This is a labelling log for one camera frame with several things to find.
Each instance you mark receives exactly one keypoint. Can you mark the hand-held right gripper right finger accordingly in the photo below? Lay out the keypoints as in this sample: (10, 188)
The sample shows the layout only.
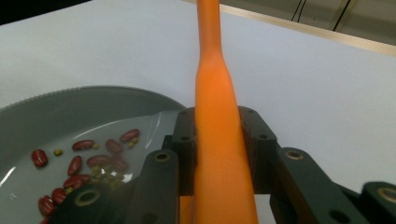
(260, 146)

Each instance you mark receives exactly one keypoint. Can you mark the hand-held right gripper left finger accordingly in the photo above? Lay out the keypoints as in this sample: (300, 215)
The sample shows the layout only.
(186, 149)

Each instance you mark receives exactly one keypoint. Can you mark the orange brush with grey bristles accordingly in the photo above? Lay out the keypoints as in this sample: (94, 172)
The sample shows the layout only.
(218, 124)

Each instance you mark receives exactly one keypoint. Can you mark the red kidney beans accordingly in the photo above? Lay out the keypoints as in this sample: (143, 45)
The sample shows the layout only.
(82, 144)

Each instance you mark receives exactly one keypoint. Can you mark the green mung beans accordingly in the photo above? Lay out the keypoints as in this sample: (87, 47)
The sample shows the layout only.
(58, 152)

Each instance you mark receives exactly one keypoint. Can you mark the grey dustpan with orange edge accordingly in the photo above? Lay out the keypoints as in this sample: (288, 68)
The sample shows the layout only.
(62, 115)

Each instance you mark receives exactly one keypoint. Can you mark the dark vertical wall strip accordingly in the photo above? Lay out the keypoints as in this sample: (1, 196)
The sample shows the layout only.
(342, 15)

